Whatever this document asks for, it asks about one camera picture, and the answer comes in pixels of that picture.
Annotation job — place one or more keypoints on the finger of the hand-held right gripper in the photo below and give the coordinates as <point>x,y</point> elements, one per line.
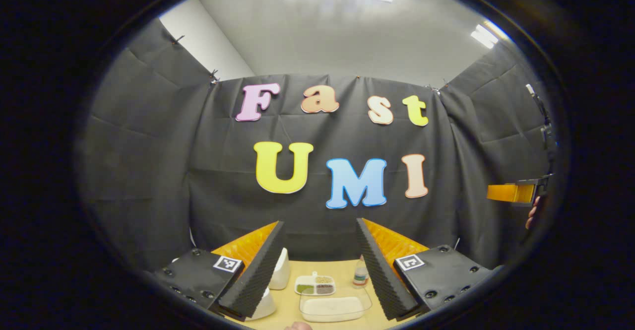
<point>506,192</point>

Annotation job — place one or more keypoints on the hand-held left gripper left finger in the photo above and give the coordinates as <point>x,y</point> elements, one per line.
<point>258,275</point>

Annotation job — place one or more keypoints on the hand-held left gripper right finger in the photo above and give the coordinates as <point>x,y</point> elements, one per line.
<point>382,270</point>

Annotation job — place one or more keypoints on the white rice cooker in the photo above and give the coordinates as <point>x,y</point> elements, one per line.
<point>265,306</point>

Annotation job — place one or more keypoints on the clear rice container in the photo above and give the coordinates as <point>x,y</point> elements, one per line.
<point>332,307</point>

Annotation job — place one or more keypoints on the clear plastic water bottle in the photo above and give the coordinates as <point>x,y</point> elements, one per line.
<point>360,274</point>

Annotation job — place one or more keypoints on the white toaster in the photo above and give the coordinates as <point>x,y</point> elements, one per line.
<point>280,270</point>

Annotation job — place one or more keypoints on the white divided grain dish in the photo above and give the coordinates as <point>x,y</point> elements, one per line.
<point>322,280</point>

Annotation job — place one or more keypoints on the black backdrop cloth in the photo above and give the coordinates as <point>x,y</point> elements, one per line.
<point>297,221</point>

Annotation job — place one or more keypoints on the small ceiling light panel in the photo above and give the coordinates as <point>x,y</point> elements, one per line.
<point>488,34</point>

